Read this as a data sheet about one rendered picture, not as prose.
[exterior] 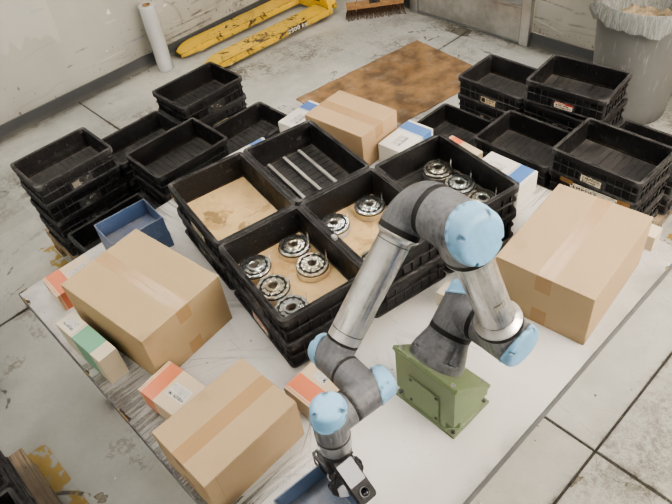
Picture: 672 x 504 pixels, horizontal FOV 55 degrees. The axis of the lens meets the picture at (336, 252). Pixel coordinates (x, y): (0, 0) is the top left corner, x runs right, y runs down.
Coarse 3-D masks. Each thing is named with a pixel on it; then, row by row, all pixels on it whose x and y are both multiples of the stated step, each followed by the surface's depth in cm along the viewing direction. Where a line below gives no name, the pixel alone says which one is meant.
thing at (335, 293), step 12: (276, 216) 206; (252, 228) 203; (228, 240) 200; (348, 252) 191; (360, 264) 187; (240, 276) 190; (252, 288) 184; (336, 288) 181; (348, 288) 182; (264, 300) 181; (324, 300) 179; (276, 312) 177; (300, 312) 176; (288, 324) 176
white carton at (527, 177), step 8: (488, 160) 237; (496, 160) 237; (504, 160) 236; (512, 160) 236; (504, 168) 233; (512, 168) 233; (520, 168) 232; (528, 168) 232; (512, 176) 229; (520, 176) 229; (528, 176) 228; (536, 176) 231; (520, 184) 226; (528, 184) 229; (520, 192) 227; (528, 192) 232; (520, 200) 231
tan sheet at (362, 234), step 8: (344, 208) 221; (352, 208) 220; (352, 216) 217; (352, 224) 214; (360, 224) 214; (368, 224) 213; (376, 224) 213; (352, 232) 212; (360, 232) 211; (368, 232) 211; (376, 232) 210; (344, 240) 209; (352, 240) 209; (360, 240) 208; (368, 240) 208; (352, 248) 206; (360, 248) 206; (368, 248) 205
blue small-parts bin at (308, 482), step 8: (312, 472) 153; (320, 472) 156; (304, 480) 152; (312, 480) 155; (320, 480) 157; (328, 480) 157; (288, 488) 150; (296, 488) 152; (304, 488) 155; (312, 488) 156; (320, 488) 156; (280, 496) 149; (288, 496) 151; (296, 496) 154; (304, 496) 155; (312, 496) 155; (320, 496) 154; (328, 496) 154; (336, 496) 154
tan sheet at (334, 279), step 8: (272, 248) 210; (312, 248) 208; (272, 256) 207; (272, 264) 205; (280, 264) 204; (288, 264) 204; (280, 272) 202; (288, 272) 202; (296, 272) 201; (336, 272) 199; (296, 280) 199; (328, 280) 197; (336, 280) 197; (344, 280) 197; (296, 288) 196; (304, 288) 196; (312, 288) 196; (320, 288) 195; (328, 288) 195; (304, 296) 194; (312, 296) 193; (320, 296) 193
